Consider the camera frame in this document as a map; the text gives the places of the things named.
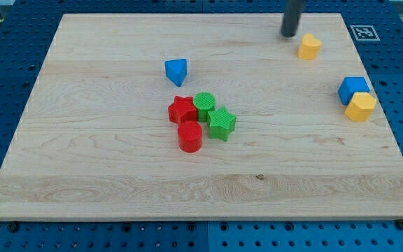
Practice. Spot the yellow heart block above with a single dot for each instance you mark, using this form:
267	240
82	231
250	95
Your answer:
309	47

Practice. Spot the blue cube block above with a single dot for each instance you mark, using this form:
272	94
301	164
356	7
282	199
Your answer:
349	86

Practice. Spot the red cylinder block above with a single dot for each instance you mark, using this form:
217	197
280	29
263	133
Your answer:
190	136

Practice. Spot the green star block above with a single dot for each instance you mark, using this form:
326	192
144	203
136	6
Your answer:
221	123

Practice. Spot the green cylinder block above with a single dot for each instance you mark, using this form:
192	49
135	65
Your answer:
203	102

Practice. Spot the red star block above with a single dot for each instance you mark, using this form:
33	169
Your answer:
182	109

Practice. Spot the blue triangle block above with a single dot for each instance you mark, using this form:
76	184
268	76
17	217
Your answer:
176	70

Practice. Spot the wooden board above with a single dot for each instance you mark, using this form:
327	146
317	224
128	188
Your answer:
95	143

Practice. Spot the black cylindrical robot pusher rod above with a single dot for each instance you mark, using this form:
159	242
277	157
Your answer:
291	17

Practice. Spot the yellow hexagon block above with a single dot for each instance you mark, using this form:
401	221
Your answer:
360	107

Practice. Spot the white fiducial marker tag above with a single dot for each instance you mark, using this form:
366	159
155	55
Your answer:
363	32

